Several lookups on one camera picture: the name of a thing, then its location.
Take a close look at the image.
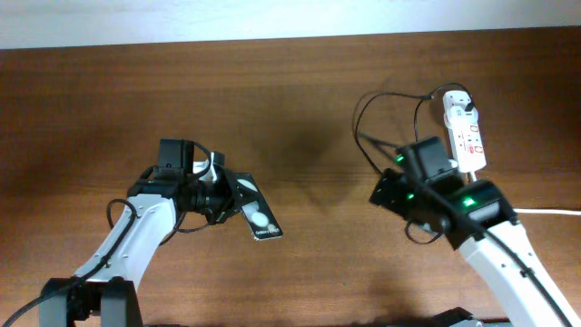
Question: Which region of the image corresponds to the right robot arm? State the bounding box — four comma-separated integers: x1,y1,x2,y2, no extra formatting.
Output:
369,137,580,326

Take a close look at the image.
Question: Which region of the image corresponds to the black smartphone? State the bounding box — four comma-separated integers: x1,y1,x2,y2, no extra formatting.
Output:
241,187,283,241

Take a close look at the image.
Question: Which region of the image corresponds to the black charging cable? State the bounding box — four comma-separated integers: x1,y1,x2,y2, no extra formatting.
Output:
352,82,477,176

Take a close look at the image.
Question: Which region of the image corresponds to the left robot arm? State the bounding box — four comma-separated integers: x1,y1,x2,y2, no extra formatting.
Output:
39,139,283,326

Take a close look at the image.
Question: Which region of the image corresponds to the white power strip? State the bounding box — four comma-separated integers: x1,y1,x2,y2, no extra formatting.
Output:
442,90,487,173

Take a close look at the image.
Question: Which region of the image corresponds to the white usb charger adapter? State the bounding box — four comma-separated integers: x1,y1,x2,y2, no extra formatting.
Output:
442,90,478,129

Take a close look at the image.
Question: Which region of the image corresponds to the white power strip cord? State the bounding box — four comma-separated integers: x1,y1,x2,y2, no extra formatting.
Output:
467,170,581,216

